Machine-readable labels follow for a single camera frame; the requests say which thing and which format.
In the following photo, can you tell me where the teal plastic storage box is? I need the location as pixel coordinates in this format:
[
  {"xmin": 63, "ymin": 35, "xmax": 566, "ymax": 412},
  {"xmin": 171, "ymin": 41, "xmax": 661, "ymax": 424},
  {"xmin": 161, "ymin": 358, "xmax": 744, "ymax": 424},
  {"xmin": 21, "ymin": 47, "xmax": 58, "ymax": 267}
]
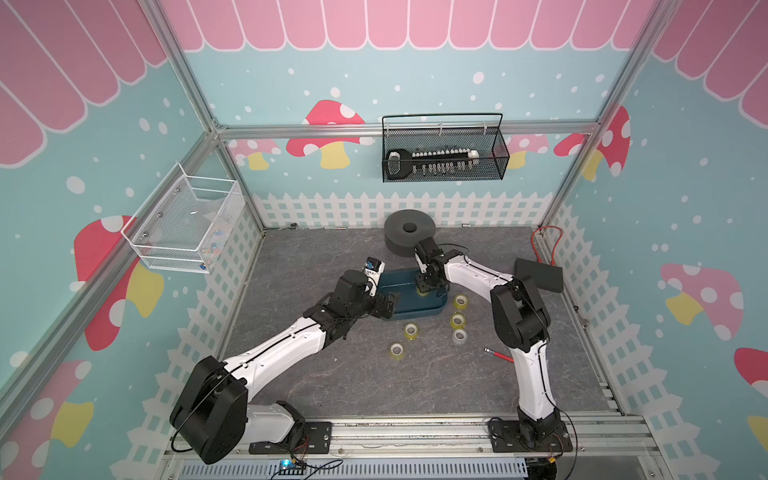
[{"xmin": 378, "ymin": 268, "xmax": 449, "ymax": 321}]

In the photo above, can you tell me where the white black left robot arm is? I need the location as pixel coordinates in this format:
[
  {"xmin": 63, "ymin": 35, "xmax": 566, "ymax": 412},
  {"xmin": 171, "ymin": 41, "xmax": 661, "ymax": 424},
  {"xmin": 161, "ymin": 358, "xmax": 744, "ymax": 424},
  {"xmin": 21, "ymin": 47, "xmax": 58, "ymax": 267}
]
[{"xmin": 169, "ymin": 269, "xmax": 399, "ymax": 464}]

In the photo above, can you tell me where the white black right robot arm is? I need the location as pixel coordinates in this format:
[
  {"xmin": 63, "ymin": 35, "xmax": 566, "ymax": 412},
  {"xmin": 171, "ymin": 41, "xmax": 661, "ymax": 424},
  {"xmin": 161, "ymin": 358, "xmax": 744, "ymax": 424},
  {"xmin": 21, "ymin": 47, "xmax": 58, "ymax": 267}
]
[{"xmin": 415, "ymin": 237, "xmax": 564, "ymax": 449}]

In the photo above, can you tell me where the black flat box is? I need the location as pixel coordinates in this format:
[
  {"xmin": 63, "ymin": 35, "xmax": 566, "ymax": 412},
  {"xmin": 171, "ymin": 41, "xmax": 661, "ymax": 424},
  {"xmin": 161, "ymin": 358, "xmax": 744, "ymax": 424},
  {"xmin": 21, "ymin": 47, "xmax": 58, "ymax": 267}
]
[{"xmin": 515, "ymin": 258, "xmax": 564, "ymax": 293}]

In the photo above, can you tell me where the grey perforated filament spool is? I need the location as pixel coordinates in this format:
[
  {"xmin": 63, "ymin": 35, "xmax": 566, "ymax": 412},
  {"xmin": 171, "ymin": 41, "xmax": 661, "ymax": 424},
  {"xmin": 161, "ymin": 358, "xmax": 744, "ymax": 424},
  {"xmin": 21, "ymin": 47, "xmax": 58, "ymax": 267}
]
[{"xmin": 384, "ymin": 209, "xmax": 436, "ymax": 257}]

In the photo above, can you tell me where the red pen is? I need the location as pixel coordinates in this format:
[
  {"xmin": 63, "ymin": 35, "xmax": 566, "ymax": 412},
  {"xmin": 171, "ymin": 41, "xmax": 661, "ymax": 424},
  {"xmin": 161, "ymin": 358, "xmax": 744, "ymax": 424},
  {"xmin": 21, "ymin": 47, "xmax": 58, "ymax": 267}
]
[{"xmin": 483, "ymin": 347, "xmax": 514, "ymax": 363}]

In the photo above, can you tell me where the black socket tool set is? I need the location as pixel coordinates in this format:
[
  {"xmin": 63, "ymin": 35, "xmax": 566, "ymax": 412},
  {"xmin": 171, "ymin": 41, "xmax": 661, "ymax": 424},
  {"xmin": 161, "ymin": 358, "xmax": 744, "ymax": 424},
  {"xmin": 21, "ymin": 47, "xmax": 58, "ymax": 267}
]
[{"xmin": 382, "ymin": 149, "xmax": 480, "ymax": 181}]

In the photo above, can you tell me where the green circuit board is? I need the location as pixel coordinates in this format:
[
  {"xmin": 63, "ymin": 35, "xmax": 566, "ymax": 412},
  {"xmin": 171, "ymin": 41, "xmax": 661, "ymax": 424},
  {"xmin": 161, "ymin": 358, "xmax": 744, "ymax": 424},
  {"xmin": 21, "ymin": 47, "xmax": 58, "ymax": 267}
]
[{"xmin": 276, "ymin": 459, "xmax": 307, "ymax": 476}]

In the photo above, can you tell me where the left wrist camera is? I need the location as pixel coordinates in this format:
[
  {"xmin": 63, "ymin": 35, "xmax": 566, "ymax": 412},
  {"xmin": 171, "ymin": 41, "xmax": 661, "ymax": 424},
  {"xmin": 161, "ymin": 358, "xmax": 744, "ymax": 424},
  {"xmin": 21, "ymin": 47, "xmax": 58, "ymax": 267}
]
[{"xmin": 364, "ymin": 257, "xmax": 385, "ymax": 279}]

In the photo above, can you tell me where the red cable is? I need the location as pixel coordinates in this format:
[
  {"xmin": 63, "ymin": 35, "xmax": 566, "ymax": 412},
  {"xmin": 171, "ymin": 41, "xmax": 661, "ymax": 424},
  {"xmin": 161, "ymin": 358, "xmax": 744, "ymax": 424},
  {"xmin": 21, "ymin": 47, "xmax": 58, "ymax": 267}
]
[{"xmin": 530, "ymin": 225, "xmax": 564, "ymax": 265}]

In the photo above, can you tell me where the black wire wall basket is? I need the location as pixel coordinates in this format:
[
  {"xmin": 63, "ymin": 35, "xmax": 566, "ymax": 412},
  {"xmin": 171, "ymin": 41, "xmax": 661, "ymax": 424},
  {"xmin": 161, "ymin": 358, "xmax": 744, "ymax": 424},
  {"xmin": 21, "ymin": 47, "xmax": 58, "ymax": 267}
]
[{"xmin": 381, "ymin": 113, "xmax": 510, "ymax": 182}]

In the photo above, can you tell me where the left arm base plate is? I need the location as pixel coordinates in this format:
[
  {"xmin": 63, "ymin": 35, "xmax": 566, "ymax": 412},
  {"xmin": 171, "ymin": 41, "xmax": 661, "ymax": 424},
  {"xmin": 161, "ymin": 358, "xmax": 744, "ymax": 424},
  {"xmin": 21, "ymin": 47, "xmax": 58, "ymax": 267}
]
[{"xmin": 248, "ymin": 422, "xmax": 333, "ymax": 455}]

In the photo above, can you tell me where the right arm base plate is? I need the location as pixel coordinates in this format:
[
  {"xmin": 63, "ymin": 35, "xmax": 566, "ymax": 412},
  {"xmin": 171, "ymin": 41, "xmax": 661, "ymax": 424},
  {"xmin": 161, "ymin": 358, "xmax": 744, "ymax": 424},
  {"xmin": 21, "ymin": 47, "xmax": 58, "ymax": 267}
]
[{"xmin": 487, "ymin": 417, "xmax": 574, "ymax": 457}]

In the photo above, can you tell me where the white wire wall basket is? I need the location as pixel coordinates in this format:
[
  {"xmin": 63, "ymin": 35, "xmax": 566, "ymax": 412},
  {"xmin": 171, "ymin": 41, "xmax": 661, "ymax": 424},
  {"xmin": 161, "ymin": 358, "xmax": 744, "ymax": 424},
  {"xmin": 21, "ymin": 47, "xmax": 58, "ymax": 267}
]
[{"xmin": 121, "ymin": 164, "xmax": 245, "ymax": 274}]

